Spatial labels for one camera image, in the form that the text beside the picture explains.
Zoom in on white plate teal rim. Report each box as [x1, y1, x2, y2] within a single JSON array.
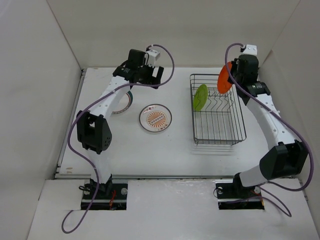
[[112, 91, 134, 115]]

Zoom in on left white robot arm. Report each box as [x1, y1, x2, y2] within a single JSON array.
[[76, 49, 164, 199]]

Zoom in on lime green plate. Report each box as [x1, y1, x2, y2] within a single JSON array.
[[193, 84, 209, 112]]

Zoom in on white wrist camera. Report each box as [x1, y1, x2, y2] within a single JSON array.
[[145, 49, 161, 68], [240, 44, 258, 56]]

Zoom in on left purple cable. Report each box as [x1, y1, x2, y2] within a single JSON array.
[[61, 43, 175, 234]]

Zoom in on black wire dish rack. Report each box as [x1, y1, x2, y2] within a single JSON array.
[[189, 73, 247, 146]]

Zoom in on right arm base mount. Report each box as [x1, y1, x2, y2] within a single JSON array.
[[213, 179, 265, 210]]

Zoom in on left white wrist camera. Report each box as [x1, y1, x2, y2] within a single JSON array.
[[145, 49, 161, 68]]

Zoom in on white plate orange sunburst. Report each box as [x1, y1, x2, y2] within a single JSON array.
[[138, 104, 173, 133]]

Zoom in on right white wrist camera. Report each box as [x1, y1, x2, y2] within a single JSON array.
[[240, 44, 258, 56]]

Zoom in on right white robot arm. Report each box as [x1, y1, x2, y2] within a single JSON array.
[[231, 54, 308, 197]]

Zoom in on purple cable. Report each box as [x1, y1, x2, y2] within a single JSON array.
[[61, 43, 175, 234], [224, 42, 315, 218]]

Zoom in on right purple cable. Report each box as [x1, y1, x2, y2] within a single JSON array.
[[224, 42, 315, 218]]

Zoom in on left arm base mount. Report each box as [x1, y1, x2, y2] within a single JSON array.
[[78, 176, 128, 211]]

